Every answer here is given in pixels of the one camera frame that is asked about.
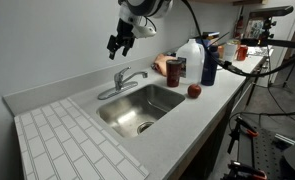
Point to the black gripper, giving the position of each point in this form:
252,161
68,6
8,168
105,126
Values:
125,31

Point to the chrome tap faucet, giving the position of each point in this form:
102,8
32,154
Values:
120,81

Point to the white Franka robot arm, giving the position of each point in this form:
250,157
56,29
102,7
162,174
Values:
147,6

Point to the orange cloth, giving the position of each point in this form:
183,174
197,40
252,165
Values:
161,63

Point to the dark red tumbler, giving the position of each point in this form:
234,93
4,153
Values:
173,73

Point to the stainless steel sink basin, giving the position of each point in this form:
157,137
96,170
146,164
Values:
140,110

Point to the translucent plastic jug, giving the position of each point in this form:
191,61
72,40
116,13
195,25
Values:
190,61

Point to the red apple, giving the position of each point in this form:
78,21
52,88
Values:
194,90

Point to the blue box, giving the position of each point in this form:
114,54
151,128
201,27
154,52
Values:
209,36

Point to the dark blue water bottle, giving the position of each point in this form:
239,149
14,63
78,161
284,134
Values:
209,68

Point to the white tile pattern mat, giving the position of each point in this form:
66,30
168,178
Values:
67,143

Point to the white paper cup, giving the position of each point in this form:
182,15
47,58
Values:
229,51

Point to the red fire extinguisher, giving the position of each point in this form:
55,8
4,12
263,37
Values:
239,28

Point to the red mug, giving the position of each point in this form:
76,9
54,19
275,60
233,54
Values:
242,52

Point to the framed picture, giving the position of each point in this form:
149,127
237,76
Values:
254,28

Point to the dark base cabinet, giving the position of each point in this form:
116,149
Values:
213,146

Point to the white papers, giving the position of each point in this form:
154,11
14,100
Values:
258,51

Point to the black perforated breadboard table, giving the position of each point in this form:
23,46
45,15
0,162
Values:
263,153

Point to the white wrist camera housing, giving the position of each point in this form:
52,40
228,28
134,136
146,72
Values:
146,31

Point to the black camera on stand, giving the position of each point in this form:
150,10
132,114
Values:
270,11

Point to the silver metal bracket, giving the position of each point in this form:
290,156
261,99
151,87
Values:
284,139

